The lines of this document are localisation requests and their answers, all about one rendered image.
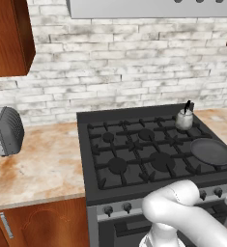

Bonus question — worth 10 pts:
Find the black stove knob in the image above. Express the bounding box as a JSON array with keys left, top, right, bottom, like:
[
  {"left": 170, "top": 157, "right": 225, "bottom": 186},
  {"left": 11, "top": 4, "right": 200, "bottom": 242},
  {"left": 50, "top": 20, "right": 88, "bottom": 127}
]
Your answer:
[
  {"left": 213, "top": 187, "right": 224, "bottom": 199},
  {"left": 122, "top": 202, "right": 133, "bottom": 215},
  {"left": 198, "top": 189, "right": 208, "bottom": 201},
  {"left": 102, "top": 206, "right": 115, "bottom": 218}
]

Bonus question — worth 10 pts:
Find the dark grey frying pan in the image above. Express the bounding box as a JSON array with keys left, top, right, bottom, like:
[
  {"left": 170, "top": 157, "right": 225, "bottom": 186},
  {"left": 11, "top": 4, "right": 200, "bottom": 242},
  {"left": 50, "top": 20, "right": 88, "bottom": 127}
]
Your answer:
[{"left": 189, "top": 138, "right": 227, "bottom": 167}]

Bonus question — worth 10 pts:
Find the dark grey gas stove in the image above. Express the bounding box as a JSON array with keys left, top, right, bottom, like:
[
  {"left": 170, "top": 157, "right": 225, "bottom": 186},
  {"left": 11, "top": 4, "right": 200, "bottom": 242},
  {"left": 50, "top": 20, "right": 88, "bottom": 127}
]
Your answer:
[{"left": 76, "top": 103, "right": 227, "bottom": 247}]

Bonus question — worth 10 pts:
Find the grey range hood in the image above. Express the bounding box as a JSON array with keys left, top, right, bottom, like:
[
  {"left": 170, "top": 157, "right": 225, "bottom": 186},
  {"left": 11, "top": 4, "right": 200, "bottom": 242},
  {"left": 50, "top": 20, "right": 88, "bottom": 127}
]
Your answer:
[{"left": 66, "top": 0, "right": 227, "bottom": 19}]

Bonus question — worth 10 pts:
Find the grey toaster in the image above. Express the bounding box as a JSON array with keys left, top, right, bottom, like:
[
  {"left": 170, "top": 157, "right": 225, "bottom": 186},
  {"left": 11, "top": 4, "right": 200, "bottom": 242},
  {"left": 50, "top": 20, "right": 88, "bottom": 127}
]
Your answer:
[{"left": 0, "top": 106, "right": 25, "bottom": 158}]

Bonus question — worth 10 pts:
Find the white kettle with black handle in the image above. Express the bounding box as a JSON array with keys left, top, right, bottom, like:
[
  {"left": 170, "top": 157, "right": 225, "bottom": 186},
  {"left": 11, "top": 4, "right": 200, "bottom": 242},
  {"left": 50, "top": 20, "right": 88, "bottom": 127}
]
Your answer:
[{"left": 175, "top": 99, "right": 196, "bottom": 131}]

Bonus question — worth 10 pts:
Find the silver cabinet door handle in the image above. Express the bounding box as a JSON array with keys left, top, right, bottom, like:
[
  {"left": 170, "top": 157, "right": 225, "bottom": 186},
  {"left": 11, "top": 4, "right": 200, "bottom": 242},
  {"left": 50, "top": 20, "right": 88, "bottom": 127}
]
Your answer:
[{"left": 0, "top": 210, "right": 15, "bottom": 240}]

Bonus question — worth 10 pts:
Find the brown wooden wall cabinet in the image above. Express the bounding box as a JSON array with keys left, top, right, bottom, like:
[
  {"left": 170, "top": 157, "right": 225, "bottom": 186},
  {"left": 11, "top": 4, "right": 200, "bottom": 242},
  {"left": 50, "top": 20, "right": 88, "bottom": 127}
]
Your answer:
[{"left": 0, "top": 0, "right": 37, "bottom": 78}]

